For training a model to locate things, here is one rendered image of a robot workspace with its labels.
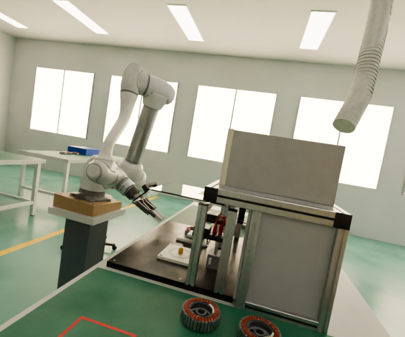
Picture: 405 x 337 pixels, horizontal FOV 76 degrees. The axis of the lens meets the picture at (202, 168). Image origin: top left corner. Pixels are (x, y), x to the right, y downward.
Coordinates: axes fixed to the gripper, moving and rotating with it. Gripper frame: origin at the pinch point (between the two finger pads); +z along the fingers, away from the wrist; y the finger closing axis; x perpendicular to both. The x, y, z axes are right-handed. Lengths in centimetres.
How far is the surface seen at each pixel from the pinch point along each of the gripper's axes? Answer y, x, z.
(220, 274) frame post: 44, 20, 36
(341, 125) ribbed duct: -86, 113, 51
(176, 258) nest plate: 30.0, 5.9, 22.1
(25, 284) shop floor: -30, -127, -51
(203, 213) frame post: 45, 32, 19
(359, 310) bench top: 25, 38, 84
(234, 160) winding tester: 35, 51, 15
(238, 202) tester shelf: 46, 43, 26
